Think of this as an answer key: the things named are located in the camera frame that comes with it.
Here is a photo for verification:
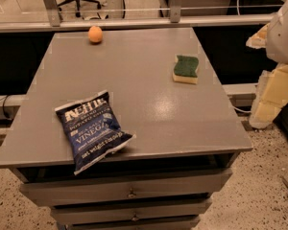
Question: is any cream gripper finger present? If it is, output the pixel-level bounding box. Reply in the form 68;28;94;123
246;24;268;49
249;63;288;129

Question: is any green and yellow sponge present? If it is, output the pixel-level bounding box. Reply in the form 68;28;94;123
173;55;199;84

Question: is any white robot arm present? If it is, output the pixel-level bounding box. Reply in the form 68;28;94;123
246;0;288;129

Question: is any blue kettle chip bag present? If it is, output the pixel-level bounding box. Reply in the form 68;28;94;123
55;91;135;175

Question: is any grey drawer cabinet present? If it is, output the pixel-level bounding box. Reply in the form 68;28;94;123
0;28;252;230

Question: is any orange fruit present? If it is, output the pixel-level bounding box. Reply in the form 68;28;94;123
88;26;103;43

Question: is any white cable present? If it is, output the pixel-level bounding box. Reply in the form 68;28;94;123
231;104;252;115

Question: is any metal railing frame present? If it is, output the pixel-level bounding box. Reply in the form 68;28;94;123
0;0;286;33

